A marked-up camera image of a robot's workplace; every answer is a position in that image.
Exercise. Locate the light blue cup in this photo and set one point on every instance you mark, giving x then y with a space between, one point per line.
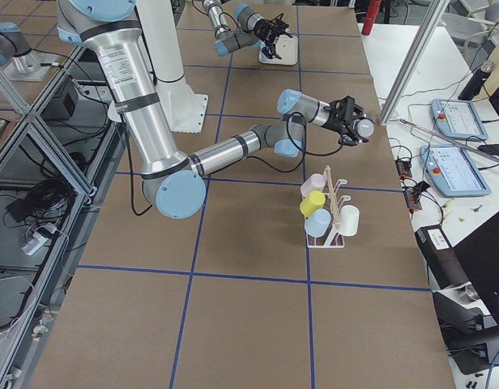
317 223

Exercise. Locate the aluminium frame post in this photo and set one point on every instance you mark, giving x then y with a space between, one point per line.
414 54

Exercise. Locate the white wire cup rack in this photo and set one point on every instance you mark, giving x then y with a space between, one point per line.
332 238

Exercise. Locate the grey cup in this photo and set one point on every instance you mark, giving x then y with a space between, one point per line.
364 129

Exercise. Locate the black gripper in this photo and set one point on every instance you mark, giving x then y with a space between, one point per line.
337 121
261 27

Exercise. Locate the yellow cup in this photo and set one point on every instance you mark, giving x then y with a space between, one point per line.
312 202

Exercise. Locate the red cylinder bottle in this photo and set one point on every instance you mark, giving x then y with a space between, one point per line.
371 15

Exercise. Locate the teach pendant near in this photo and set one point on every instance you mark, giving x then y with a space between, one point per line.
452 172

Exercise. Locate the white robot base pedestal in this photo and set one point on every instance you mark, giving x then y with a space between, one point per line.
145 59

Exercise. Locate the thin metal rod stand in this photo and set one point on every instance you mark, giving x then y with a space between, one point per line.
450 140

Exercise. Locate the black thermos bottle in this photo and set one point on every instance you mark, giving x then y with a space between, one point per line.
477 81

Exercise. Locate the cream cup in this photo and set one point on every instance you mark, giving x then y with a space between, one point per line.
349 220

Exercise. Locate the pink cup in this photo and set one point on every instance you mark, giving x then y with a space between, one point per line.
315 181

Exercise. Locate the beige plastic tray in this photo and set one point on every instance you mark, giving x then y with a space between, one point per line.
286 48

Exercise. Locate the teach pendant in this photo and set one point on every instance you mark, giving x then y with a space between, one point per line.
452 172
458 119

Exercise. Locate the teach pendant far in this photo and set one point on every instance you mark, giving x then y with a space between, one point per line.
458 119

